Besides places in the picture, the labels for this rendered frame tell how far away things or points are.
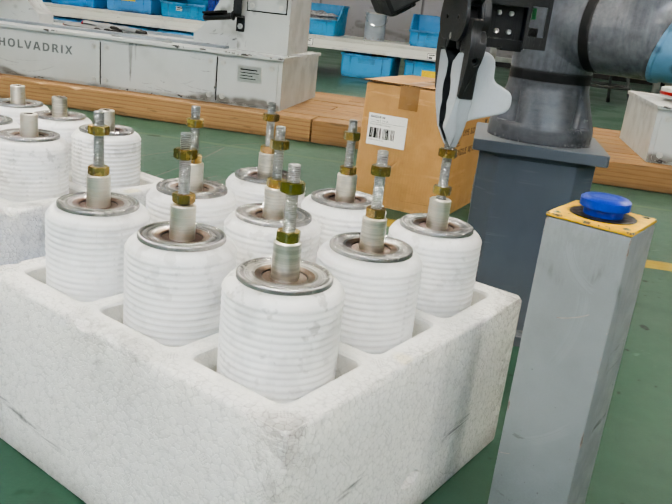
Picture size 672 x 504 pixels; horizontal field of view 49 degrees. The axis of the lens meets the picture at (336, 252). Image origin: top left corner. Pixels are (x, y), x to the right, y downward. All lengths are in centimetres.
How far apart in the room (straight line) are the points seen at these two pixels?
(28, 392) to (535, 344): 47
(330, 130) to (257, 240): 187
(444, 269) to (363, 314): 13
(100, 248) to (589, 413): 45
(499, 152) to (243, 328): 60
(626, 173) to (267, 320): 209
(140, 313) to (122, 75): 227
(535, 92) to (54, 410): 74
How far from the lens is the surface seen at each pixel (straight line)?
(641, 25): 103
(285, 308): 53
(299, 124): 256
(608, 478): 89
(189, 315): 62
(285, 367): 55
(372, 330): 64
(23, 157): 101
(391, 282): 62
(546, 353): 65
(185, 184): 63
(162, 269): 61
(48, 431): 75
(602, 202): 62
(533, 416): 68
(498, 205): 108
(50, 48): 300
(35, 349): 73
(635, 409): 105
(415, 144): 175
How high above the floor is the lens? 45
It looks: 18 degrees down
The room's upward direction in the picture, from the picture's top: 6 degrees clockwise
